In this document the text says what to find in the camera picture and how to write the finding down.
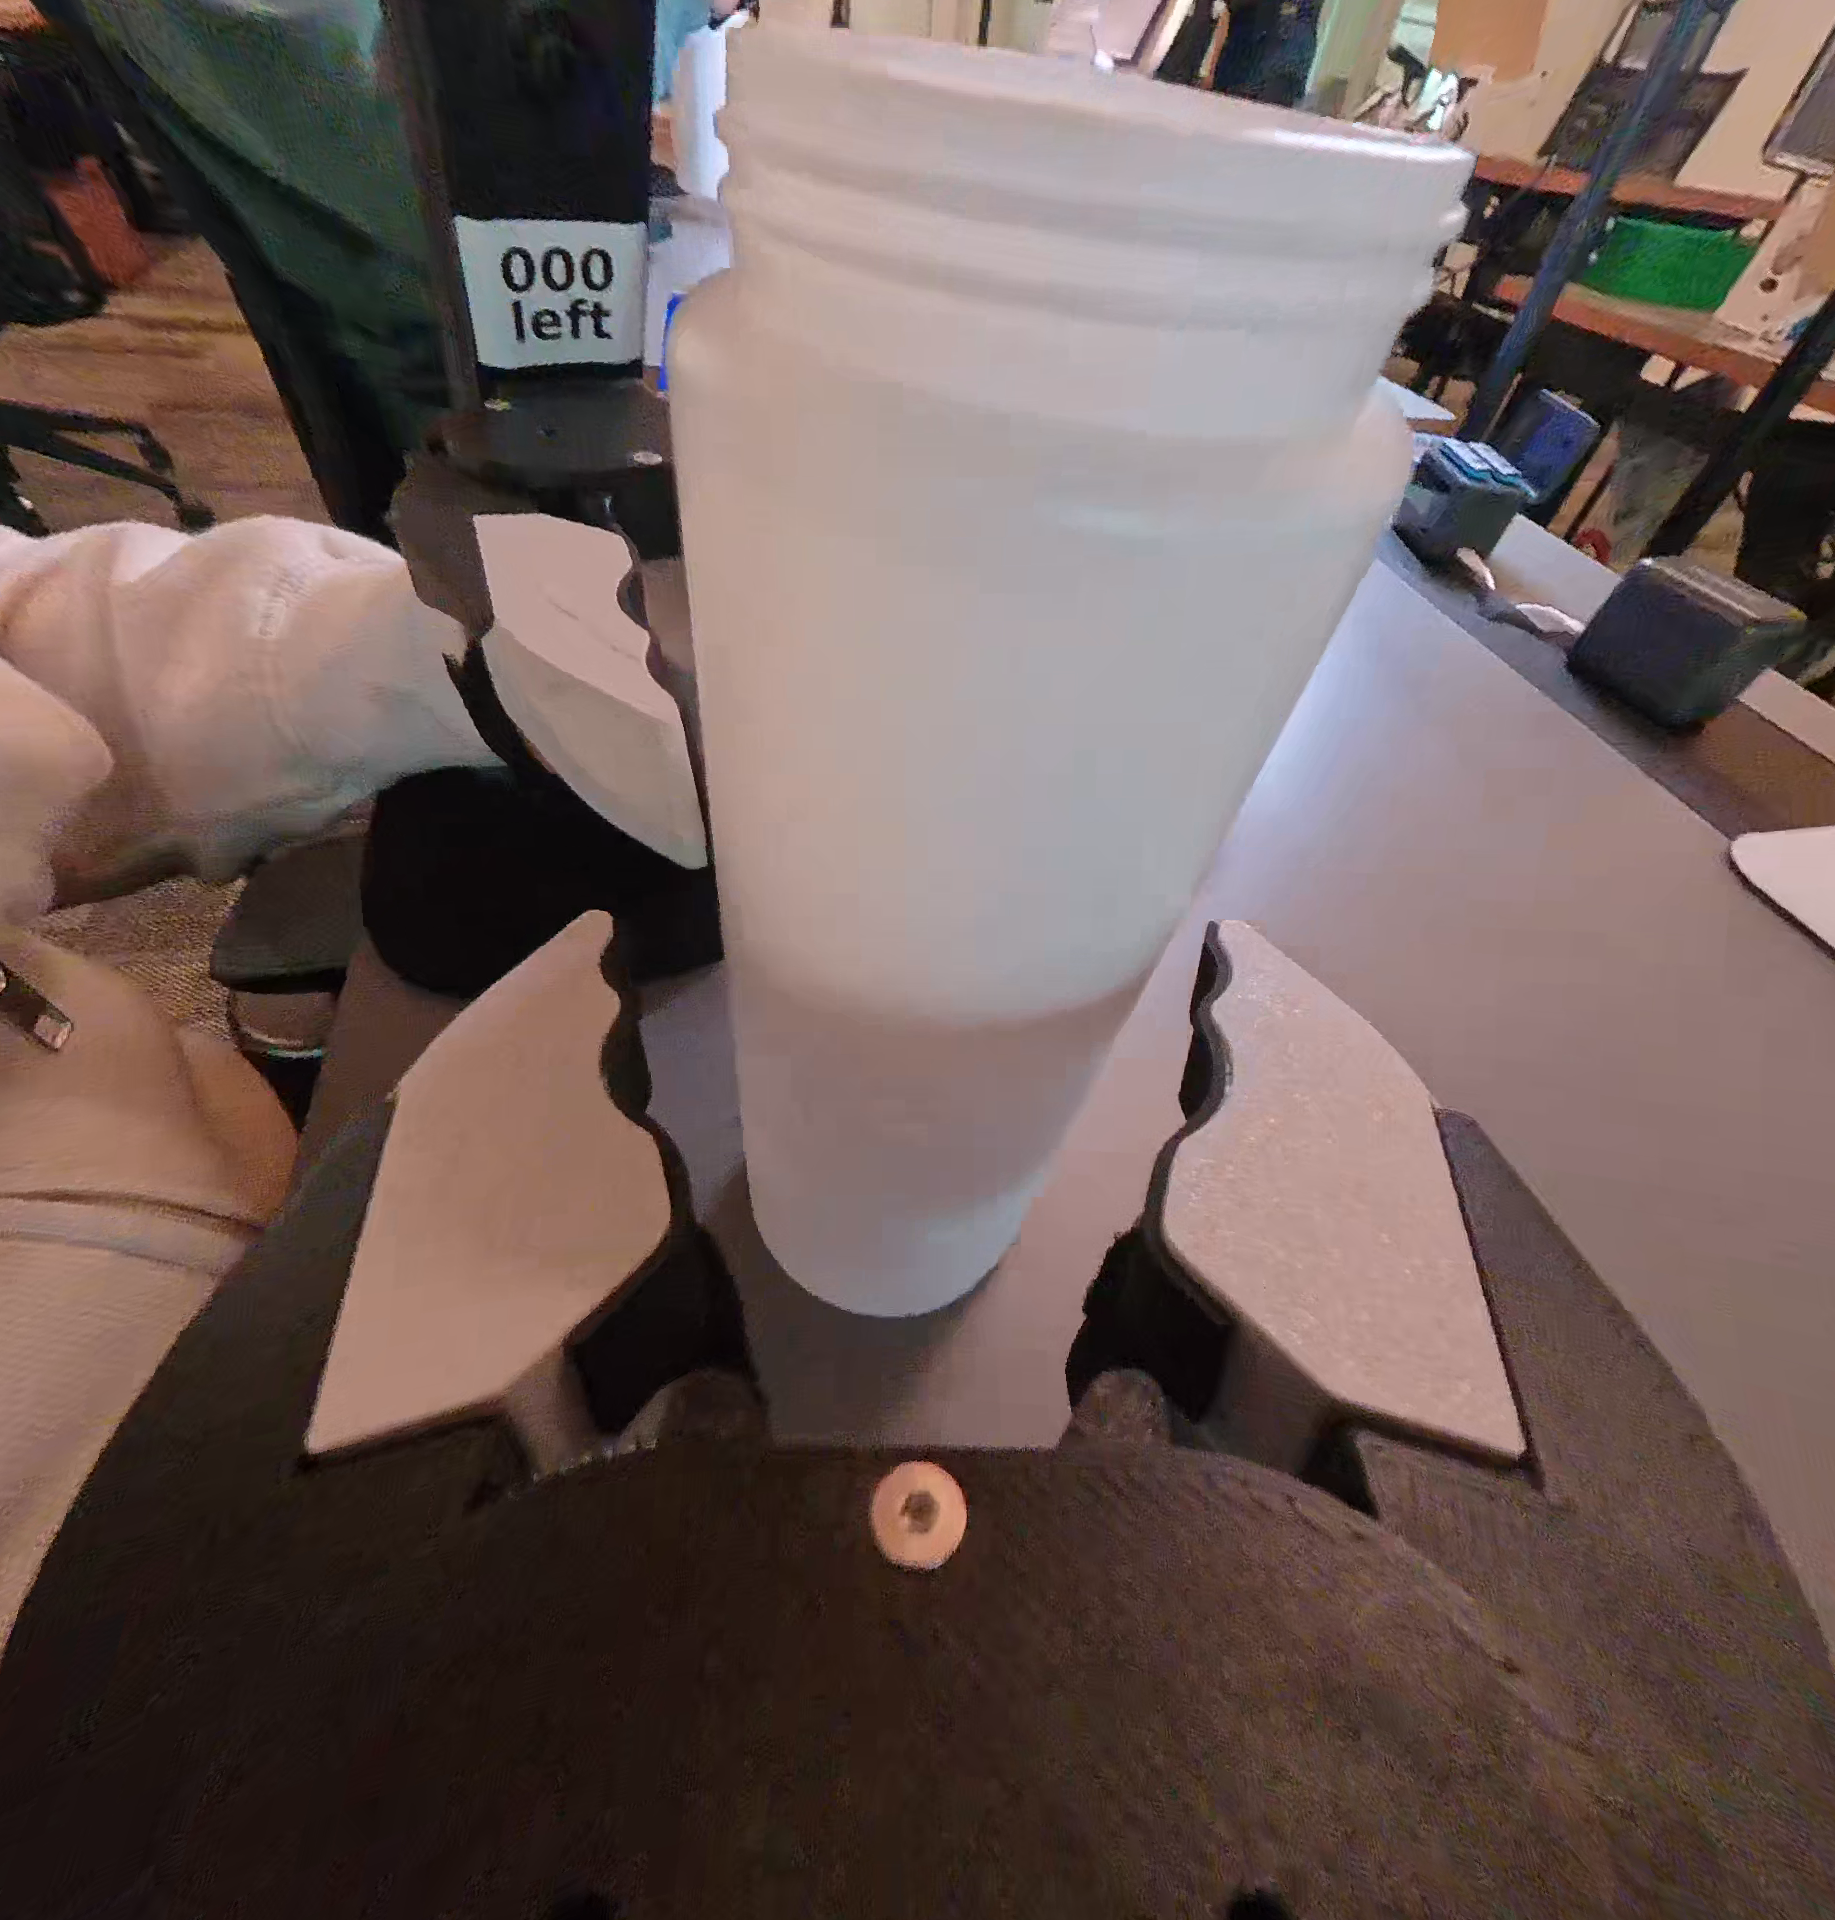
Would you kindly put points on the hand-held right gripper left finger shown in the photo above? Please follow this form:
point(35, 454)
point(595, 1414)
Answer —
point(485, 1201)

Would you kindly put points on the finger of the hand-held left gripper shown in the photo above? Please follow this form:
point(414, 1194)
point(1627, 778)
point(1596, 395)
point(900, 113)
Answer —
point(575, 662)

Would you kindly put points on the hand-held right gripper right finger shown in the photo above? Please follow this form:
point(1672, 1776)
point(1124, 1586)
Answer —
point(1325, 1233)

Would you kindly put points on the white plastic bottle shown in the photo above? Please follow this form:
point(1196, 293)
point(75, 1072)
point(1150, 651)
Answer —
point(1005, 679)

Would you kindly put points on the instruction sign on white stand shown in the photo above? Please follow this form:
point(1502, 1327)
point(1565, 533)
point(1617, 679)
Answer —
point(1818, 897)

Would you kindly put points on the dark grey box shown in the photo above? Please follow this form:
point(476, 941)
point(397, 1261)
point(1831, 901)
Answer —
point(1684, 643)

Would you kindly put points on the dark battery charger case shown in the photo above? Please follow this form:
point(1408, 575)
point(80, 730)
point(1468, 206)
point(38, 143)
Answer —
point(1455, 510)

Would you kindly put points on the blue handheld device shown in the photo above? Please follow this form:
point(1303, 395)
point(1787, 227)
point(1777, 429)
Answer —
point(1555, 438)

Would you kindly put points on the wooden workshop desk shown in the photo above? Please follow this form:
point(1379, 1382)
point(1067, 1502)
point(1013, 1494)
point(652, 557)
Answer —
point(1684, 335)

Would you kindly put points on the green plastic bin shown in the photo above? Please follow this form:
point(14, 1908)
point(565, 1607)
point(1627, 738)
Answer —
point(1668, 267)

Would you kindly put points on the black tripod stand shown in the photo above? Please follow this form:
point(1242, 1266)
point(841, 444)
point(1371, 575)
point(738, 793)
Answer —
point(1587, 212)

